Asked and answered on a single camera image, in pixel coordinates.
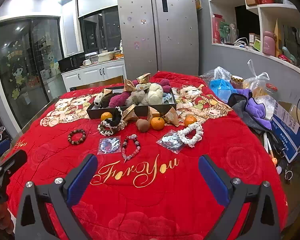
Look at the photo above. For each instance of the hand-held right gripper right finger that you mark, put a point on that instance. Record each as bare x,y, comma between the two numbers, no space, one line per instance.
213,180

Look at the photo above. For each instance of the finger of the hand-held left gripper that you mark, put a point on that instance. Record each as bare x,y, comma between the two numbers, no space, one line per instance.
15,161

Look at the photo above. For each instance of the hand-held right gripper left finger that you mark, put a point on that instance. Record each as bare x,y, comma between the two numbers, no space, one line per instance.
82,178

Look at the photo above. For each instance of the black tray box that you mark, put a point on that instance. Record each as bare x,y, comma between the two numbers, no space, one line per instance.
93,113

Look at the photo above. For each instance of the orange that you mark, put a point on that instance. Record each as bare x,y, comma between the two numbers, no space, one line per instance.
106,116
190,120
157,123

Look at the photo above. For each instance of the black lace scrunchie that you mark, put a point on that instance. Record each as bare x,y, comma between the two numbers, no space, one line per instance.
116,117

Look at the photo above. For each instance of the person's left hand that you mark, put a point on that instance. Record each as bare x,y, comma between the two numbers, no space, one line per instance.
0,217

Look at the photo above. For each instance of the clear bag with hair clip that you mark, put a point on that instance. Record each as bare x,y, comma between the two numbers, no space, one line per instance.
170,141
108,145

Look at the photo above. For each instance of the red printed blanket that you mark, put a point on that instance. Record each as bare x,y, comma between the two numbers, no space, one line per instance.
165,192

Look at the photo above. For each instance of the white braided scrunchie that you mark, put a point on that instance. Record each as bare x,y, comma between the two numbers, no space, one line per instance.
199,131

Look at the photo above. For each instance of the white marker pen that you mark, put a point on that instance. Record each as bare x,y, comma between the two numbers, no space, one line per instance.
271,151
265,142

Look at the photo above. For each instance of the grey cloth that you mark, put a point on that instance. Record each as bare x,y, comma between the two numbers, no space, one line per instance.
240,111

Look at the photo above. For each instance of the gold triangular paper packet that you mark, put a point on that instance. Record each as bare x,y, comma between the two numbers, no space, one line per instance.
152,112
128,85
143,78
128,112
171,117
107,91

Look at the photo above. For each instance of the brown round fruit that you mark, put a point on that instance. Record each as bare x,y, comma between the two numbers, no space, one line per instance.
142,125

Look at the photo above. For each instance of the dark brown fluffy scrunchie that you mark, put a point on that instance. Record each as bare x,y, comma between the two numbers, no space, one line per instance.
106,102

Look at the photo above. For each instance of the grey white fluffy scrunchie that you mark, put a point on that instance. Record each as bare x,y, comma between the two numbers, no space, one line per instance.
97,99

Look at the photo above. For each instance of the purple cloth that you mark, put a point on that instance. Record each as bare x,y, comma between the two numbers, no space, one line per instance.
255,106

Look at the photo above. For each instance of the magenta fluffy scrunchie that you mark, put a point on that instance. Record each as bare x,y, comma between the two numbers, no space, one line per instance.
165,87
118,100

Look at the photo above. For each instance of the blue white cardboard box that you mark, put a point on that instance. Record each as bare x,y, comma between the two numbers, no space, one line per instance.
288,132

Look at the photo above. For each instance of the blue plastic bag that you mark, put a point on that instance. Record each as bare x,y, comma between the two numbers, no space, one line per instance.
222,88

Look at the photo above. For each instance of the sliding glass door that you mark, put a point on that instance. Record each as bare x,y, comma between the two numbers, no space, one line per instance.
27,67

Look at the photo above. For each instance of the blue lace scrunchie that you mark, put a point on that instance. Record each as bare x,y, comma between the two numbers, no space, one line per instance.
167,97

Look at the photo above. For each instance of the wooden chair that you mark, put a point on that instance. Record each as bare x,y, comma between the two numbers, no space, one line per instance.
100,83

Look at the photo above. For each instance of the jar with yellow lid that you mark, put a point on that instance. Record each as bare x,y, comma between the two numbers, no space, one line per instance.
237,81

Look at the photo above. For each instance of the jar with red lid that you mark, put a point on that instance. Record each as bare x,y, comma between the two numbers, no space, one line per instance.
271,90

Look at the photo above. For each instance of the clear plastic bag with bread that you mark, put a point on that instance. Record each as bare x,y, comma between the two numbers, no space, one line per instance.
257,82

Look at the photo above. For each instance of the floral printed scrunchie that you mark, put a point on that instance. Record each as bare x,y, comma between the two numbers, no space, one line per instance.
142,87

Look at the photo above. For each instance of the black microwave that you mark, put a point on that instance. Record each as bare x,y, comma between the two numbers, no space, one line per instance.
67,63

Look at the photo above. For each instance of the white cup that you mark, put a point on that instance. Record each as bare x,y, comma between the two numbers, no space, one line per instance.
86,62

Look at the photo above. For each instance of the small green box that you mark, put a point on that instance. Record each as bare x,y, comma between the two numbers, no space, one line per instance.
256,44

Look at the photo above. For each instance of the pink thermos bottle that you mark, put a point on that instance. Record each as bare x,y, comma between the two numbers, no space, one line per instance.
268,43

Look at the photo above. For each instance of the glass jar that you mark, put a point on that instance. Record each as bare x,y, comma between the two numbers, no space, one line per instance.
233,33

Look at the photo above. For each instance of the silver refrigerator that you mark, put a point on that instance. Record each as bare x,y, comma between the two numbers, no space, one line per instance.
140,42

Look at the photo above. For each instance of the dark kitchen window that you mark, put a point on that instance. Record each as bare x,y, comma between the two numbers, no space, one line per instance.
100,30

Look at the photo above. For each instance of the red gift box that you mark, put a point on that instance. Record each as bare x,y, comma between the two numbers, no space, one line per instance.
215,28

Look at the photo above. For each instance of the white wall shelf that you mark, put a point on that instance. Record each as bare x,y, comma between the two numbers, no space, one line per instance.
265,11

